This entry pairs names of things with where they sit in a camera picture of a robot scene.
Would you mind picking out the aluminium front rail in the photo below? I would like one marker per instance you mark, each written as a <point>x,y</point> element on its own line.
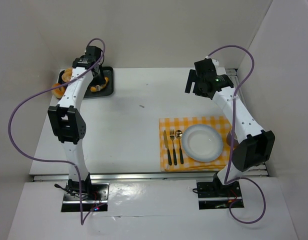
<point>130,176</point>

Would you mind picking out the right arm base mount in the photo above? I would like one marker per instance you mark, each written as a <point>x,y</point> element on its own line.
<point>210,198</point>

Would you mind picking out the tall orange muffin bread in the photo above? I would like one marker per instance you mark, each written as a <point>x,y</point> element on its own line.
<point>67,75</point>

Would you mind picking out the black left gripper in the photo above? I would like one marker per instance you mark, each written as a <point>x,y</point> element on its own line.
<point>100,81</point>

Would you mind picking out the black tray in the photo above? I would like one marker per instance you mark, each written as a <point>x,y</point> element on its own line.
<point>107,91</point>

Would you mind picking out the gold spoon black handle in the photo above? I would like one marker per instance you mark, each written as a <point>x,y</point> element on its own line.
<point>178,135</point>

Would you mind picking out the small round bagel bread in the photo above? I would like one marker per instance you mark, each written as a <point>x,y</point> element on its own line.
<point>59,91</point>

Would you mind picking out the yellow checkered cloth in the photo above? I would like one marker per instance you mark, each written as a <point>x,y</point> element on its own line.
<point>219,123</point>

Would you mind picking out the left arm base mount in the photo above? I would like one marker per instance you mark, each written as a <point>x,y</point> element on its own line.
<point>94,197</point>

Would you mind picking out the knife with black handle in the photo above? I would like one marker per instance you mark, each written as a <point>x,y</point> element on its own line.
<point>166,144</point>

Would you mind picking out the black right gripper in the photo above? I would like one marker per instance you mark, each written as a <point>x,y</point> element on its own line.
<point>191,81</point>

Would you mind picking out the white plate blue rim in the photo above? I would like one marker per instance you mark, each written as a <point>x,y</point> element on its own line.
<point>202,143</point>

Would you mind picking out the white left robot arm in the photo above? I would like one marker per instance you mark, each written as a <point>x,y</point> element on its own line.
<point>66,121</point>

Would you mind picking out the fork with black handle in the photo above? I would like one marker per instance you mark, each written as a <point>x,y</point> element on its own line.
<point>172,138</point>

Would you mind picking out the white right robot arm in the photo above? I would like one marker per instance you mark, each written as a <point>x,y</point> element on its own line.
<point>254,143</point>

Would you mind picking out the striped golden bread roll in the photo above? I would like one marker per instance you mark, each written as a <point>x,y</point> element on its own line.
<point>92,88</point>

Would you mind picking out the purple mug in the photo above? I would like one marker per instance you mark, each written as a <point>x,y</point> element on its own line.
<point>229,139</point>

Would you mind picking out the metal tongs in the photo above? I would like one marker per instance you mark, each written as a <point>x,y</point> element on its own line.
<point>98,88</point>

